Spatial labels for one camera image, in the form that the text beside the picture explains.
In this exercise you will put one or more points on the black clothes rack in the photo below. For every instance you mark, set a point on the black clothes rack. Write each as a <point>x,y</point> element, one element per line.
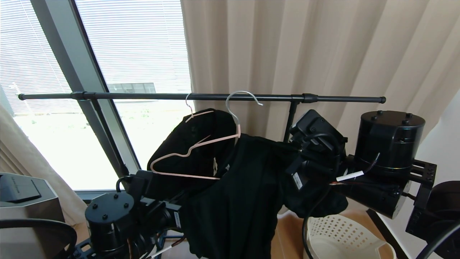
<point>269,97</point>

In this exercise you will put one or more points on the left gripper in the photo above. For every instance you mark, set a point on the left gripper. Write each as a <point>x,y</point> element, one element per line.
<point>170,217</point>

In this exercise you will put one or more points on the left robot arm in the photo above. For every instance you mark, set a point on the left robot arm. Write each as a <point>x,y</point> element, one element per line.
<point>107,219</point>

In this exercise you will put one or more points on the window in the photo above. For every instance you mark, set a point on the window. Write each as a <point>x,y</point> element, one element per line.
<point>136,43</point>

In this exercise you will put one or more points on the black shorts with white logo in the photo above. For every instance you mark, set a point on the black shorts with white logo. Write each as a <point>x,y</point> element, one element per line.
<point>187,140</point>

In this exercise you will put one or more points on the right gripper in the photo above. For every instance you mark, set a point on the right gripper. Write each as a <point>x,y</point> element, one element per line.
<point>316,169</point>

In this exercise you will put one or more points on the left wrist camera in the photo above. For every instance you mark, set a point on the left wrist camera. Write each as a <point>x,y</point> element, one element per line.
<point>154,185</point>

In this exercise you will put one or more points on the pink clothes hanger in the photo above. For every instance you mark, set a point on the pink clothes hanger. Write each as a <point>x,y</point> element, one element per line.
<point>215,141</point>
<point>197,115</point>

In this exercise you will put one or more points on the black garment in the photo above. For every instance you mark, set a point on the black garment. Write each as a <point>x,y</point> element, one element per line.
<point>233,201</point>

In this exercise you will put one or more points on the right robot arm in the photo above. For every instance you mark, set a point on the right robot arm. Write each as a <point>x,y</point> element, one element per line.
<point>388,144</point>

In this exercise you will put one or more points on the white laundry basket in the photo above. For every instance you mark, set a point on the white laundry basket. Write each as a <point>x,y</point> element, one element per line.
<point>341,233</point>

